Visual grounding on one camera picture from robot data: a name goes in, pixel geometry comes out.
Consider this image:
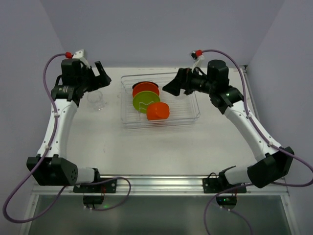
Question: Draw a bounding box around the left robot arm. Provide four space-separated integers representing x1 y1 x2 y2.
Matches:
26 59 112 186

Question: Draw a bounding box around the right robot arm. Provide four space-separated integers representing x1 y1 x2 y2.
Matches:
162 60 293 191

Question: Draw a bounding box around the clear plastic rack tray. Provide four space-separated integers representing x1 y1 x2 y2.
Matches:
121 72 200 129

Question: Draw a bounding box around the orange plate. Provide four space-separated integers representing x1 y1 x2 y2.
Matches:
132 83 160 97

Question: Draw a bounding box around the black plate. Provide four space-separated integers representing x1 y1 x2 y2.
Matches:
132 81 159 89

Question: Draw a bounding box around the green plate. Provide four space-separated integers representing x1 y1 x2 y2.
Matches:
133 91 160 114

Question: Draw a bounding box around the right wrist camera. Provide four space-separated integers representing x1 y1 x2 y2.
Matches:
190 49 204 69

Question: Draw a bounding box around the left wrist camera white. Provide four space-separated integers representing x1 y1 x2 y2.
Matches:
72 49 89 67

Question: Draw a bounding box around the white wire dish rack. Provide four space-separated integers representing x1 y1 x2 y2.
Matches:
121 72 200 129

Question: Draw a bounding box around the aluminium frame rail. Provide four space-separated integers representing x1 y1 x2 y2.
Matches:
31 174 289 196

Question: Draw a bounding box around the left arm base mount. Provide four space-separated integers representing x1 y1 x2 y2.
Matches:
73 178 117 210

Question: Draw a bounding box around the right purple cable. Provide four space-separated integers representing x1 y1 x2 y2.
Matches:
195 49 313 235

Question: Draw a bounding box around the purple cable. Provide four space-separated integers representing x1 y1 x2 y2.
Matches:
2 51 74 224
195 49 313 235

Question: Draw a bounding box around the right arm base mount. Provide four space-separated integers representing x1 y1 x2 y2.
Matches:
202 166 247 210

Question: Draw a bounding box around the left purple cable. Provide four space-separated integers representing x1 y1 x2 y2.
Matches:
2 51 74 224

